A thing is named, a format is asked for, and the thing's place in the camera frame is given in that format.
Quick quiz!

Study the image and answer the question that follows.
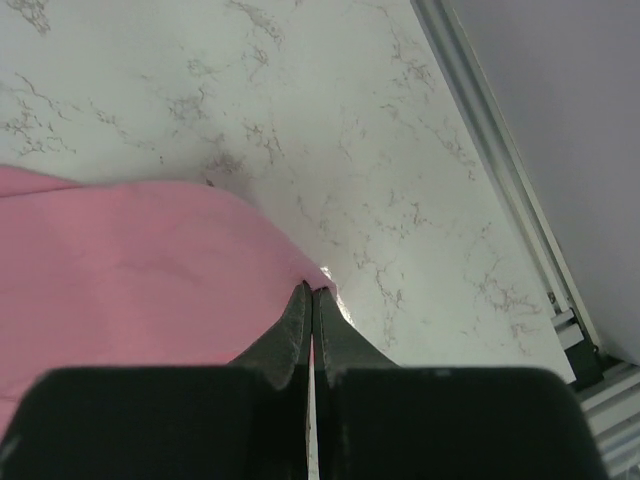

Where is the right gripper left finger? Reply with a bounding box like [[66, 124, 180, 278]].
[[229, 282, 311, 390]]

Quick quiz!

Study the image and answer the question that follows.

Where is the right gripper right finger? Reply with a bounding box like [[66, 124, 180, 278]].
[[311, 288, 397, 388]]

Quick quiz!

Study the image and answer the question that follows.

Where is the pink t shirt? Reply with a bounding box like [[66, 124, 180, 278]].
[[1, 166, 331, 424]]

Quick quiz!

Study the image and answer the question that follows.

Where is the right aluminium table rail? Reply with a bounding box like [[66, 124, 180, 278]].
[[413, 1, 639, 479]]

